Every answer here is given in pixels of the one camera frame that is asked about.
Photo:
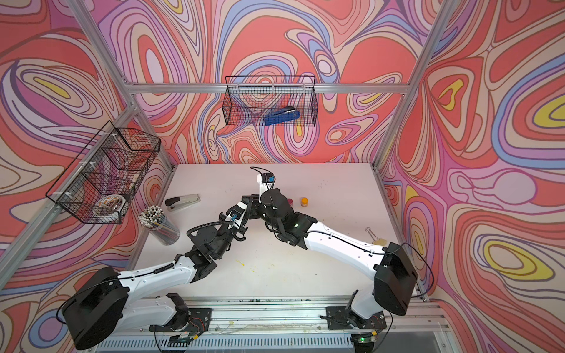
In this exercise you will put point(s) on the left black wire basket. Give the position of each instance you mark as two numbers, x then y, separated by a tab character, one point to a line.
114	161

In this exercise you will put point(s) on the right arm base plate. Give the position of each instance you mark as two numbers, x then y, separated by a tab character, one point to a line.
342	318

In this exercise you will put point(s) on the black wire basket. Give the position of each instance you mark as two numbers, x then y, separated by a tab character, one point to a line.
248	98
114	161

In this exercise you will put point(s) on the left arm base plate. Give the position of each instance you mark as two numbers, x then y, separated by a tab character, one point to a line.
192	320

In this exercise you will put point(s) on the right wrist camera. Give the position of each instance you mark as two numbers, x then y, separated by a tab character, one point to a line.
266	182

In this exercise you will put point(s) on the blue stapler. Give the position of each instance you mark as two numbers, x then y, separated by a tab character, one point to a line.
281	116

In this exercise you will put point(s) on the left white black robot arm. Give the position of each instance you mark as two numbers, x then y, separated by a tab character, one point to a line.
112	300

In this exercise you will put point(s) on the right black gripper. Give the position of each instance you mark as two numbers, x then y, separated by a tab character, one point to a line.
252	205

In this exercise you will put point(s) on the grey stapler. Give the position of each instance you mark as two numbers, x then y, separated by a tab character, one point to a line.
178	203

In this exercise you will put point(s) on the gold binder clip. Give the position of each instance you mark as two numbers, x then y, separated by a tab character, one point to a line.
375	239

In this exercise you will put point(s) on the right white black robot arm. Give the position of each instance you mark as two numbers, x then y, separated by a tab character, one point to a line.
393	274

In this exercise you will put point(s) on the cup of pencils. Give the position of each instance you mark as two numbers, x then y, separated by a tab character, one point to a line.
156	221

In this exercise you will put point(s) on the back black wire basket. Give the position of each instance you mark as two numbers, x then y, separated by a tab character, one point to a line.
248	98

